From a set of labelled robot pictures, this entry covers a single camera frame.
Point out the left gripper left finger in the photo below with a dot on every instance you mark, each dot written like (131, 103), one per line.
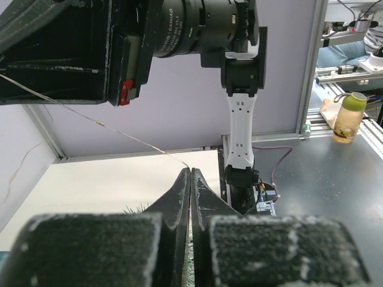
(105, 249)

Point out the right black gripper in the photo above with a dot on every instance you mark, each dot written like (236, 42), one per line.
(77, 52)

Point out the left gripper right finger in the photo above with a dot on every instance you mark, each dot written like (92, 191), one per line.
(231, 249)

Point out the small frosted christmas tree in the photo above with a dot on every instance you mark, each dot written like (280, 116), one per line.
(135, 210)

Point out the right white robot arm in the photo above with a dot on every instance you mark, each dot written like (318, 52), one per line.
(227, 36)

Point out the green lid drink bottle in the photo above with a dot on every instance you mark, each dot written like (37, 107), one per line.
(349, 117)

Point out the left aluminium corner post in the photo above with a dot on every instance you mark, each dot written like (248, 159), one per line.
(44, 123)

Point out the aluminium corner post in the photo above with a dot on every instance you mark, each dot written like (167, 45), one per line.
(44, 123)
(314, 43)

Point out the right aluminium corner post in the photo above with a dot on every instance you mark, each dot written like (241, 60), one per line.
(314, 43)

